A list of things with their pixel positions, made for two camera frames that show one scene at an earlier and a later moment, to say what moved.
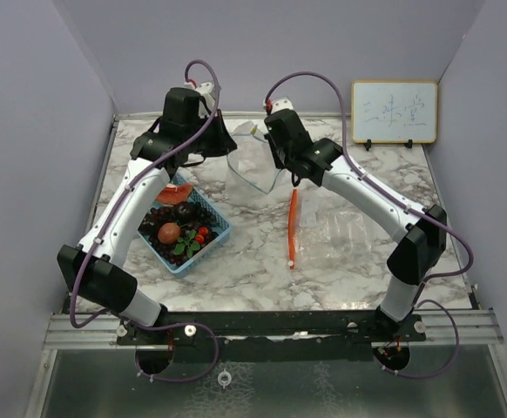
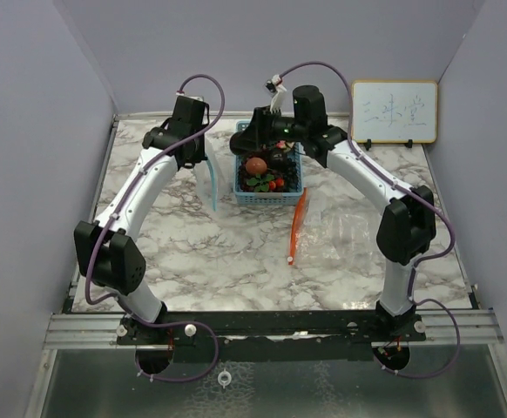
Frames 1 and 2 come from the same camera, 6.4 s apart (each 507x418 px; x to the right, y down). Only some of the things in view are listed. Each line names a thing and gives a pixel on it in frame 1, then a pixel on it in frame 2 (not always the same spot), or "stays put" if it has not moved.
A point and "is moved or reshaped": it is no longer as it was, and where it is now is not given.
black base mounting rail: [272, 335] stays put
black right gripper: [271, 140] -> [259, 131]
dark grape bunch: [203, 228] -> [289, 175]
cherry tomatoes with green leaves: [192, 243] -> [266, 183]
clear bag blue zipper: [254, 159] -> [214, 178]
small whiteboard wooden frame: [388, 111] stays put
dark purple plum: [185, 211] is moved or reshaped
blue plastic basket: [202, 199] -> [273, 198]
